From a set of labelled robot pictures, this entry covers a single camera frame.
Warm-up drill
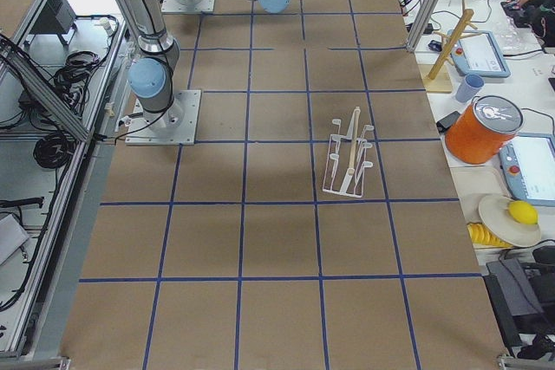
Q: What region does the grey box device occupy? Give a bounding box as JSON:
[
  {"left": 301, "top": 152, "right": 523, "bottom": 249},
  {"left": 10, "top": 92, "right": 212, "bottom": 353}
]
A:
[{"left": 29, "top": 0, "right": 76, "bottom": 46}]

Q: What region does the teach pendant near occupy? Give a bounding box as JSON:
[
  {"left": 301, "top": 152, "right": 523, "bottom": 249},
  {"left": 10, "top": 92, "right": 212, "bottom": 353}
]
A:
[{"left": 499, "top": 133, "right": 554, "bottom": 207}]

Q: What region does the teach pendant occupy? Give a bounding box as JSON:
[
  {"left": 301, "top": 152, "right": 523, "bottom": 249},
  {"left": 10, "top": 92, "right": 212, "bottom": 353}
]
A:
[
  {"left": 499, "top": 133, "right": 554, "bottom": 207},
  {"left": 450, "top": 30, "right": 511, "bottom": 78}
]

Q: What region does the yellow banana toy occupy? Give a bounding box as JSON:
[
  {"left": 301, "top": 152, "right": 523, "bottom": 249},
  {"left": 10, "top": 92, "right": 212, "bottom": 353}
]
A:
[{"left": 467, "top": 223, "right": 512, "bottom": 248}]

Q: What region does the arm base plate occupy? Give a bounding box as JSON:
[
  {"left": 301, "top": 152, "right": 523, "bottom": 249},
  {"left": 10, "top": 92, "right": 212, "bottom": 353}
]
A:
[
  {"left": 124, "top": 90, "right": 201, "bottom": 146},
  {"left": 161, "top": 0, "right": 215, "bottom": 15}
]

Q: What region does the black phone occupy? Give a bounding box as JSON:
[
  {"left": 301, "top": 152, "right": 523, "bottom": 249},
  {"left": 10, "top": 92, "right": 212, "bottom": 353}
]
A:
[{"left": 436, "top": 111, "right": 460, "bottom": 133}]

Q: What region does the white wire cup rack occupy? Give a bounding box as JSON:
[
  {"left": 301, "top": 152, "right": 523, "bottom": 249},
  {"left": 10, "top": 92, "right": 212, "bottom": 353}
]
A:
[{"left": 322, "top": 107, "right": 374, "bottom": 198}]

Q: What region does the beige tray on desk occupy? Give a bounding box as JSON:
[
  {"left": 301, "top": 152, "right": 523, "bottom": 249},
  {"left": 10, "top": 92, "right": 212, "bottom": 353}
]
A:
[{"left": 450, "top": 166, "right": 510, "bottom": 223}]

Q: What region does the teach pendant far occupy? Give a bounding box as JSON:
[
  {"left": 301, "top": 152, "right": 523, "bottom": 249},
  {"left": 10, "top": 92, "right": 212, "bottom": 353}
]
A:
[{"left": 450, "top": 30, "right": 511, "bottom": 78}]

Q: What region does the blue cup on desk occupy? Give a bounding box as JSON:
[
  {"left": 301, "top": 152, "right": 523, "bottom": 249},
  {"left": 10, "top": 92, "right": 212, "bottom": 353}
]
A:
[{"left": 454, "top": 74, "right": 485, "bottom": 103}]

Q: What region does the beige plate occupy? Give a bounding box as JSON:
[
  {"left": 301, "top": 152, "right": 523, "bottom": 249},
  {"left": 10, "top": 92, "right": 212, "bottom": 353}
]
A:
[{"left": 478, "top": 194, "right": 541, "bottom": 247}]

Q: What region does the wooden mug tree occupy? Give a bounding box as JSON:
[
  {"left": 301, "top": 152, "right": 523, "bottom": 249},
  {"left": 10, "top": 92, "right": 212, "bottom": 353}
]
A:
[{"left": 419, "top": 0, "right": 477, "bottom": 93}]

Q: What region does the orange bucket with lid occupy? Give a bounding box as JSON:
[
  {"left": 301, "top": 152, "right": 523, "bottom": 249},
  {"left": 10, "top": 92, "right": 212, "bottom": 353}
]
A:
[{"left": 445, "top": 95, "right": 524, "bottom": 165}]

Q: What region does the coiled black cable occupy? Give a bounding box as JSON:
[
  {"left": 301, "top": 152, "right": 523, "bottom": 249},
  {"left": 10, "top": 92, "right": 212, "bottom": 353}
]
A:
[{"left": 33, "top": 131, "right": 75, "bottom": 171}]

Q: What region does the yellow lemon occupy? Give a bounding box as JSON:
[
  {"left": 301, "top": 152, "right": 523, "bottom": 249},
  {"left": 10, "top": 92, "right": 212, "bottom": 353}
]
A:
[{"left": 507, "top": 200, "right": 539, "bottom": 225}]

